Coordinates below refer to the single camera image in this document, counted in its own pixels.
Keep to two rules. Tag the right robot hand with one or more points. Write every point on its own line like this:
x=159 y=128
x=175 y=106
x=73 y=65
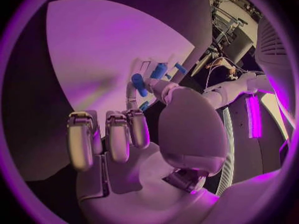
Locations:
x=191 y=130

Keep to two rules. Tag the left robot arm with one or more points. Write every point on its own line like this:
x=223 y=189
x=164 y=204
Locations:
x=233 y=89

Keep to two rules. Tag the white task board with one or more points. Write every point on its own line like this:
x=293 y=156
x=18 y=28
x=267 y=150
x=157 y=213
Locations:
x=105 y=50

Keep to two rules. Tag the small blue peg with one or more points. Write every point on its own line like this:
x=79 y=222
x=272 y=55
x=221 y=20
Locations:
x=168 y=76

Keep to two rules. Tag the slim blue cylinder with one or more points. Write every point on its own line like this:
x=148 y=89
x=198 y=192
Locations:
x=181 y=68

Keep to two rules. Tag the glowing light bar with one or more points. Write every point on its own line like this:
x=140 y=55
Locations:
x=254 y=115

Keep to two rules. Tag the large blue cylinder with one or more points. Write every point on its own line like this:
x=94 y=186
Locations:
x=158 y=71

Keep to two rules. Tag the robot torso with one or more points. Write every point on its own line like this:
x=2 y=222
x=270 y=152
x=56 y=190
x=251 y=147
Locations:
x=268 y=153

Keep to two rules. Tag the workshop equipment rack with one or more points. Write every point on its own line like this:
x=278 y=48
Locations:
x=233 y=22

